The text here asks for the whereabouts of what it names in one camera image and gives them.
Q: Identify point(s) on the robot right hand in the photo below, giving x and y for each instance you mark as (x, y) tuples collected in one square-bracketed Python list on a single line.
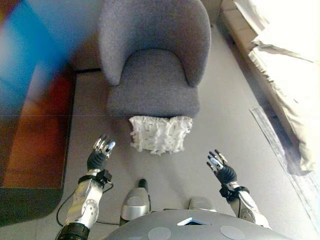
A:
[(226, 173)]

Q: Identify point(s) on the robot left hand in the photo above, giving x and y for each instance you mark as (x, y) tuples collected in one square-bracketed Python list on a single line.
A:
[(97, 161)]

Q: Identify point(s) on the white fringed cushion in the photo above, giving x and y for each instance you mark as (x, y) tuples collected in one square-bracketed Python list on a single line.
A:
[(160, 133)]

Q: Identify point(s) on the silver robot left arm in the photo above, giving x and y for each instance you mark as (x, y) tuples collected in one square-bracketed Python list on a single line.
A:
[(85, 202)]

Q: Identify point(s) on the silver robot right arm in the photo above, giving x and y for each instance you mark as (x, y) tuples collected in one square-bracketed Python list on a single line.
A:
[(247, 207)]

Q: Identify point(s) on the silver robot right leg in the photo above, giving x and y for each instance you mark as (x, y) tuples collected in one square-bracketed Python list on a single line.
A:
[(201, 203)]

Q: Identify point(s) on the silver robot leg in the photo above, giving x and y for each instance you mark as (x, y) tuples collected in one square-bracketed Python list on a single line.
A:
[(135, 202), (201, 203)]

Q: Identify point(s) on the silver robot left leg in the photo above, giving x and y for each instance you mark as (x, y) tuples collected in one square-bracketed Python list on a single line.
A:
[(135, 202)]

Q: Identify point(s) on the grey robot torso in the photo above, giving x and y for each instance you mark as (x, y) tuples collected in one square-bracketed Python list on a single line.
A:
[(200, 231)]

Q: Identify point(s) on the brown wooden furniture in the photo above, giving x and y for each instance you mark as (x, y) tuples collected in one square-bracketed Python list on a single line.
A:
[(32, 140)]

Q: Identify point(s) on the grey patterned rug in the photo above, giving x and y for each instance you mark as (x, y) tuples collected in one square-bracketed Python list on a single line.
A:
[(305, 185)]

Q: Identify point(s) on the grey upholstered armchair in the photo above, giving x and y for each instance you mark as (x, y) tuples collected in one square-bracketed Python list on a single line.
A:
[(155, 82)]

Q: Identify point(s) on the white bed duvet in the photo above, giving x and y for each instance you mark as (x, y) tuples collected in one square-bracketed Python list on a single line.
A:
[(295, 25)]

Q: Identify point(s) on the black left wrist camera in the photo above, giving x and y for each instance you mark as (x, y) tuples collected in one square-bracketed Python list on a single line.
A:
[(105, 176)]

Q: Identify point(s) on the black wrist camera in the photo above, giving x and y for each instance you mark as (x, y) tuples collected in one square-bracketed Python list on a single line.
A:
[(105, 176), (226, 192)]

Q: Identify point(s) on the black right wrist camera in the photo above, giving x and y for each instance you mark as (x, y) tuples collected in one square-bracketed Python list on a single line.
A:
[(226, 192)]

